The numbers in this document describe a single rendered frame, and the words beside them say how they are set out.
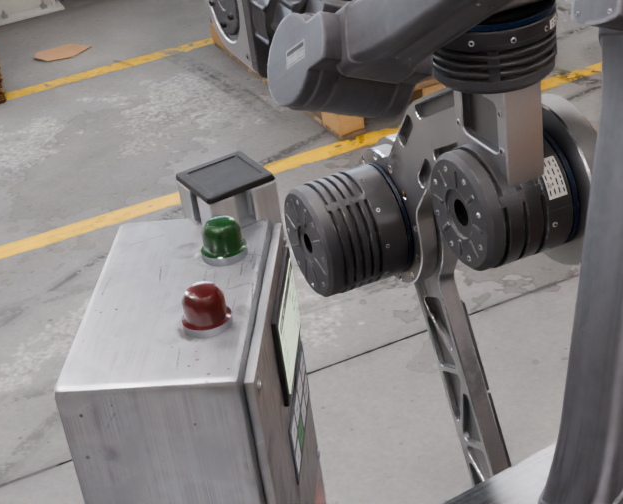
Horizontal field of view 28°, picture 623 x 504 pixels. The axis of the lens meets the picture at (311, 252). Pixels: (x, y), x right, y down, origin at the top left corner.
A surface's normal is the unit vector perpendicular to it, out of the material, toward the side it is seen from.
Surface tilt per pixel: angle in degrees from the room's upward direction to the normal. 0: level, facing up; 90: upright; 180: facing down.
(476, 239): 90
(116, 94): 0
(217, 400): 90
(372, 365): 0
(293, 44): 66
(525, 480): 0
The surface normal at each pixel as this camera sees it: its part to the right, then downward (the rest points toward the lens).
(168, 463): -0.07, 0.51
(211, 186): -0.13, -0.86
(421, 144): -0.91, 0.30
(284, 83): -0.88, -0.07
